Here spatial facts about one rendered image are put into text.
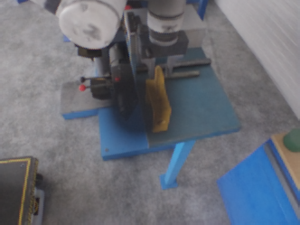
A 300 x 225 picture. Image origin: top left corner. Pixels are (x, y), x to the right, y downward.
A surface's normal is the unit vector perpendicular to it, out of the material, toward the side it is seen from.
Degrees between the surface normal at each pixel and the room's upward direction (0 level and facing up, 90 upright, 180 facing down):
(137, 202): 0
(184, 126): 0
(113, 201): 0
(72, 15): 88
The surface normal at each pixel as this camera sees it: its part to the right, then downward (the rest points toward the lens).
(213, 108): 0.03, -0.56
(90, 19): 0.02, 0.79
